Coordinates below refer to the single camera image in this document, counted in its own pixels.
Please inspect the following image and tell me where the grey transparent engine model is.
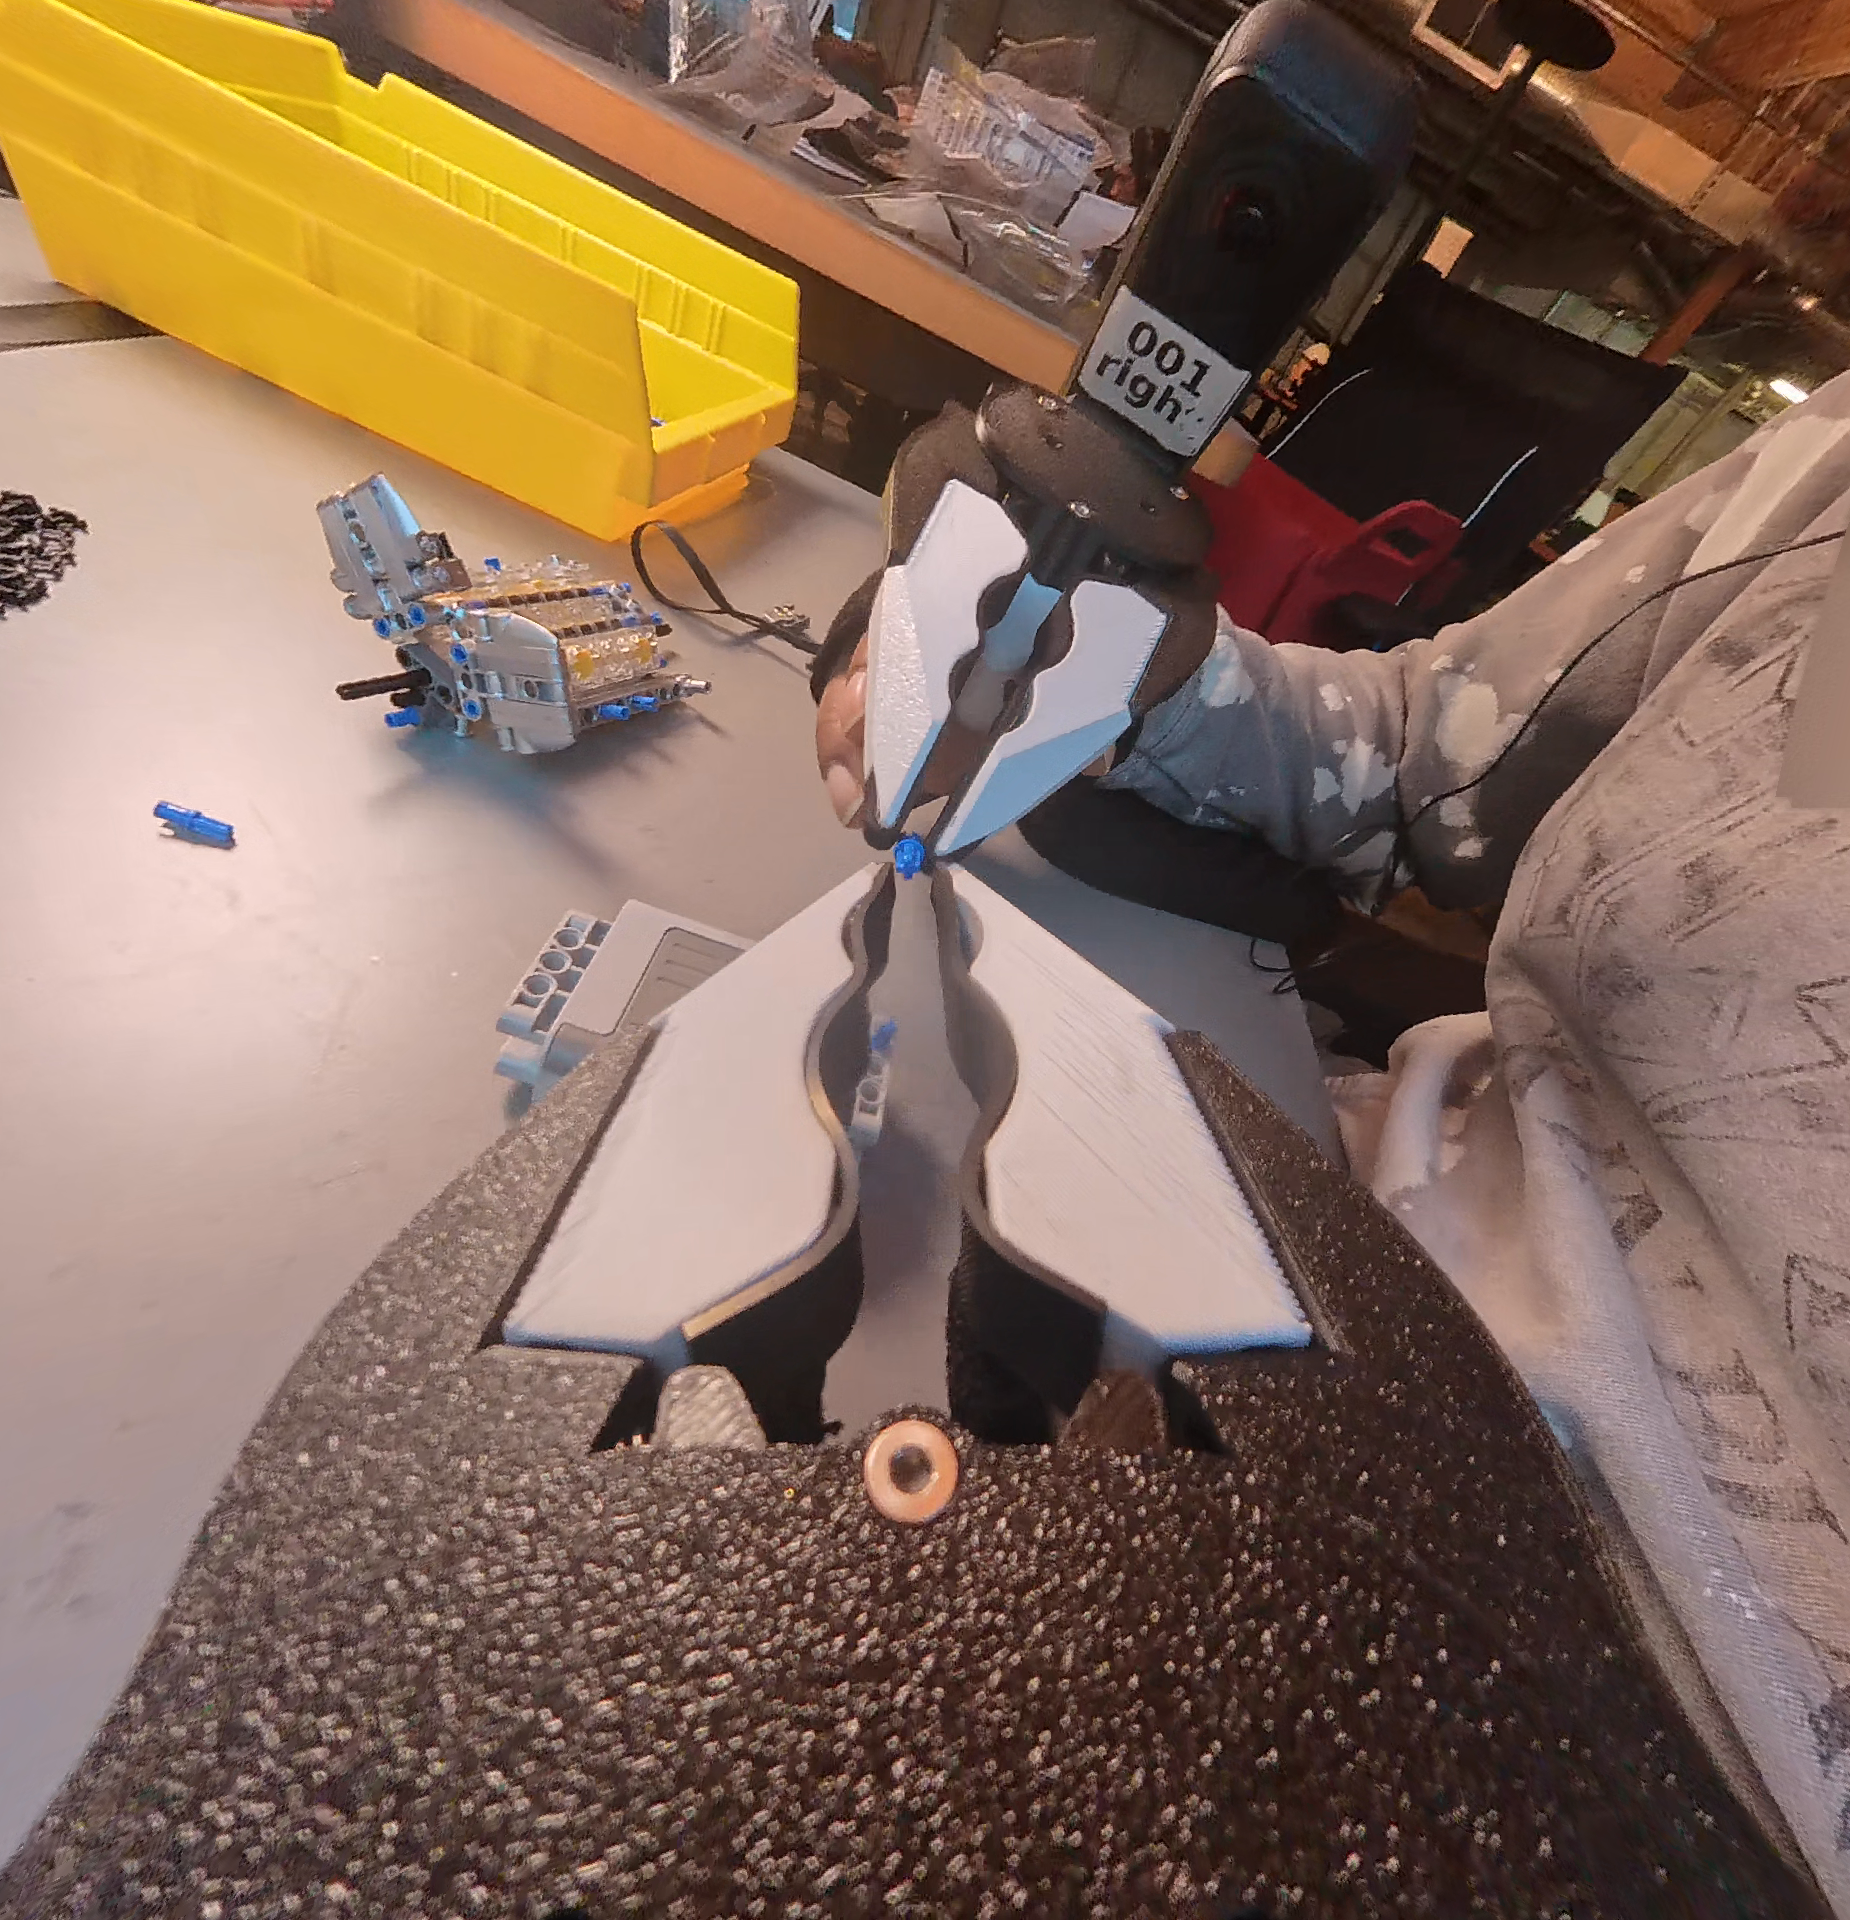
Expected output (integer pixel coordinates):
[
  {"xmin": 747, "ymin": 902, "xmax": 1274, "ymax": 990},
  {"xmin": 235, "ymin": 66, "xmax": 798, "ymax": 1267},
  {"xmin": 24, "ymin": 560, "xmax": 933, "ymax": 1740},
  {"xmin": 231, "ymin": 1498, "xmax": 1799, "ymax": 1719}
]
[{"xmin": 317, "ymin": 475, "xmax": 712, "ymax": 756}]

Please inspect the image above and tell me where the grey battery box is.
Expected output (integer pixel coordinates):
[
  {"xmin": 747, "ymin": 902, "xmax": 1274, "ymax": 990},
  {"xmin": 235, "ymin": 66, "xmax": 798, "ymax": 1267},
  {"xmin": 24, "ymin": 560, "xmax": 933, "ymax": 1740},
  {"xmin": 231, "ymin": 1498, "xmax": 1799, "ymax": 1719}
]
[{"xmin": 497, "ymin": 901, "xmax": 761, "ymax": 1119}]

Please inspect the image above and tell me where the black office chair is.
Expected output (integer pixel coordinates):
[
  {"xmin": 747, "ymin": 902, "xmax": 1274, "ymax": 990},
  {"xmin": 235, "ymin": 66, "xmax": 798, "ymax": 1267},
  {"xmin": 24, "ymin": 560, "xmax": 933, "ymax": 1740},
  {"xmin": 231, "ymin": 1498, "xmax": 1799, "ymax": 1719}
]
[{"xmin": 1255, "ymin": 265, "xmax": 1721, "ymax": 602}]

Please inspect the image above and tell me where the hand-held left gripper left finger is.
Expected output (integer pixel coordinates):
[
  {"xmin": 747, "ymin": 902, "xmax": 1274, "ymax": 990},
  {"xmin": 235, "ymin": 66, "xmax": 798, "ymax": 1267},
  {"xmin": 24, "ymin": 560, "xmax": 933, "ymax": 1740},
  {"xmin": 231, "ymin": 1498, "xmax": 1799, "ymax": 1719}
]
[{"xmin": 500, "ymin": 865, "xmax": 920, "ymax": 1435}]

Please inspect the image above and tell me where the wooden counter edge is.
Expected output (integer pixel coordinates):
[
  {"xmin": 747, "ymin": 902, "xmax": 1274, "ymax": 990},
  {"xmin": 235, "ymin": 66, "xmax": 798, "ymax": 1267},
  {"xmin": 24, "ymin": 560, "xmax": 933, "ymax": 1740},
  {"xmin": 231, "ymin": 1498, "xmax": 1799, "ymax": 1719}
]
[{"xmin": 356, "ymin": 0, "xmax": 1167, "ymax": 393}]

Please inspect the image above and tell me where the yellow plastic bin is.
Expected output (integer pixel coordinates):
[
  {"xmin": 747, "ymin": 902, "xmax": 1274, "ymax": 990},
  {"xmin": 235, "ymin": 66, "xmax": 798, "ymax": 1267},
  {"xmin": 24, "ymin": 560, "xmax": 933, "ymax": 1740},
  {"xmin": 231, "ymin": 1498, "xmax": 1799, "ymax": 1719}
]
[{"xmin": 0, "ymin": 0, "xmax": 801, "ymax": 549}]

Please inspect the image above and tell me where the black motor cable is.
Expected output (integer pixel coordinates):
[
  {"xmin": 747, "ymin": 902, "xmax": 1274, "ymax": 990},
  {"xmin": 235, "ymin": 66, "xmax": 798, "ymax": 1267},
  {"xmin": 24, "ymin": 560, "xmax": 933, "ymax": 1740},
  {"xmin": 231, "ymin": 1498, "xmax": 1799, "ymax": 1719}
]
[{"xmin": 632, "ymin": 518, "xmax": 827, "ymax": 667}]

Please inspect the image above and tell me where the person's right hand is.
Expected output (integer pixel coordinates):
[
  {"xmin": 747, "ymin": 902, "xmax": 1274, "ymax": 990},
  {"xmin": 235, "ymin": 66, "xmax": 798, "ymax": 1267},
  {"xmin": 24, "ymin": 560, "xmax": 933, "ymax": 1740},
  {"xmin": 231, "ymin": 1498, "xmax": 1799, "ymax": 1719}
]
[{"xmin": 805, "ymin": 571, "xmax": 903, "ymax": 837}]

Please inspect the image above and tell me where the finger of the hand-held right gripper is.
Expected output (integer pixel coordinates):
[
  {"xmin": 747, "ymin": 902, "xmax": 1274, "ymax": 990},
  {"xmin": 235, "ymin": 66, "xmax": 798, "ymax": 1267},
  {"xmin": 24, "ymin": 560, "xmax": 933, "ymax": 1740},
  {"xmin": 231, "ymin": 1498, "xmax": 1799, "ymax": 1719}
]
[
  {"xmin": 859, "ymin": 481, "xmax": 1041, "ymax": 847},
  {"xmin": 920, "ymin": 571, "xmax": 1175, "ymax": 865}
]

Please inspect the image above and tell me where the shelf with clear bags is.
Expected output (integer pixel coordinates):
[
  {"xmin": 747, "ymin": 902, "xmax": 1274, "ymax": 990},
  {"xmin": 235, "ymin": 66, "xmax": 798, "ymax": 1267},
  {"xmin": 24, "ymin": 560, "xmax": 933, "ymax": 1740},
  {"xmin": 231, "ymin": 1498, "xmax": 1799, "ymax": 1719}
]
[{"xmin": 656, "ymin": 0, "xmax": 1167, "ymax": 301}]

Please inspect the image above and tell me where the red plastic seat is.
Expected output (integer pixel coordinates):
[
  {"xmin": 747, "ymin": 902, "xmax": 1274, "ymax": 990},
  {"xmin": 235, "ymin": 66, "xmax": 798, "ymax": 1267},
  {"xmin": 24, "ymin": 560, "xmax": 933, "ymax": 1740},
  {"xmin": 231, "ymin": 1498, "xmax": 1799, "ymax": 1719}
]
[{"xmin": 1188, "ymin": 452, "xmax": 1466, "ymax": 647}]

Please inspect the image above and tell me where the black rounded armrest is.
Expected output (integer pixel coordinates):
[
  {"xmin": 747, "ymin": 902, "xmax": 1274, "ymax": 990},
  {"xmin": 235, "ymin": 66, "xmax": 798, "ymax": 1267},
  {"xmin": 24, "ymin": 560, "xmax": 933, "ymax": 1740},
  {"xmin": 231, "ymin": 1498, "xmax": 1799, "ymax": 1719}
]
[{"xmin": 1002, "ymin": 775, "xmax": 1481, "ymax": 1053}]

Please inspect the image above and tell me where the person's right forearm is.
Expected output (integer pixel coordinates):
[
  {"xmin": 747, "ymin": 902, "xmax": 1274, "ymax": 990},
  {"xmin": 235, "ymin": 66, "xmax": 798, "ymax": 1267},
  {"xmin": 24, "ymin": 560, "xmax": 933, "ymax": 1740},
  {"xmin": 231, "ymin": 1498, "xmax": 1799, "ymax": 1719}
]
[{"xmin": 1098, "ymin": 361, "xmax": 1850, "ymax": 994}]

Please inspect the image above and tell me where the grey desk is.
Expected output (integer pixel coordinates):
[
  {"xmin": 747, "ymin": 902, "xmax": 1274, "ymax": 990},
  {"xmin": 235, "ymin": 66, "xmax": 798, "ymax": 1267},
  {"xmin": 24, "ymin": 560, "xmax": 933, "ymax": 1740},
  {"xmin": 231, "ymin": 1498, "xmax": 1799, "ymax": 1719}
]
[{"xmin": 0, "ymin": 181, "xmax": 1347, "ymax": 1862}]

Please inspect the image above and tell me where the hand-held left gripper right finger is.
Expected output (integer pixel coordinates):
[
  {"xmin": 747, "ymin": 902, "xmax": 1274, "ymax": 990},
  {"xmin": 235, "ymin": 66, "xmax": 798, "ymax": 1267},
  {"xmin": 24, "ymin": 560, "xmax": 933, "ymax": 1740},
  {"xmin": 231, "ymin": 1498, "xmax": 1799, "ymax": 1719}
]
[{"xmin": 920, "ymin": 865, "xmax": 1317, "ymax": 1435}]

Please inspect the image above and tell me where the pile of black links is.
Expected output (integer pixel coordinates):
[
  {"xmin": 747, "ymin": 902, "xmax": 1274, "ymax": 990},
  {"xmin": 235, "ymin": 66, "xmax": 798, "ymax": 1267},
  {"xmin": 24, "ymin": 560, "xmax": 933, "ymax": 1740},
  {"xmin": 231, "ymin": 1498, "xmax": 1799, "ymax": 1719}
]
[{"xmin": 0, "ymin": 496, "xmax": 90, "ymax": 620}]

